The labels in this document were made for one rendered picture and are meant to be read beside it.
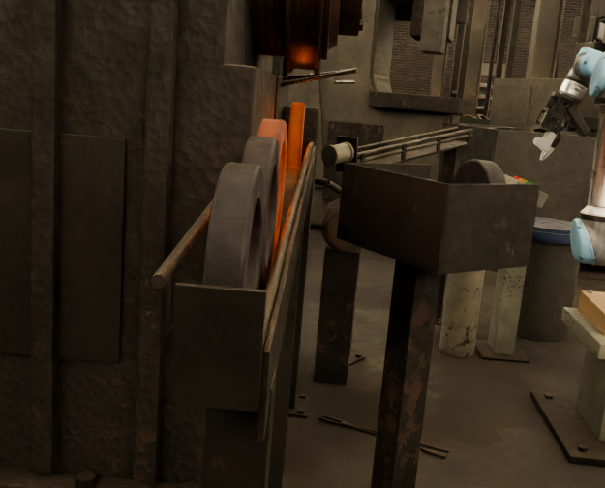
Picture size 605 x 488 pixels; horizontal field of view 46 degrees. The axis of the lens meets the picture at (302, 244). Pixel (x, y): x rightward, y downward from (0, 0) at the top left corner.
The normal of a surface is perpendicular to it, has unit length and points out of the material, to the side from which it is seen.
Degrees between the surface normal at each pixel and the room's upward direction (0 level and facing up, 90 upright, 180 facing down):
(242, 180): 27
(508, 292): 90
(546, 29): 90
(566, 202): 90
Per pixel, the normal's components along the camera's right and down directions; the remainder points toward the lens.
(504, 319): -0.04, 0.20
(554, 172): 0.22, 0.22
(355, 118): -0.29, 0.18
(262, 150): 0.05, -0.76
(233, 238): 0.00, -0.25
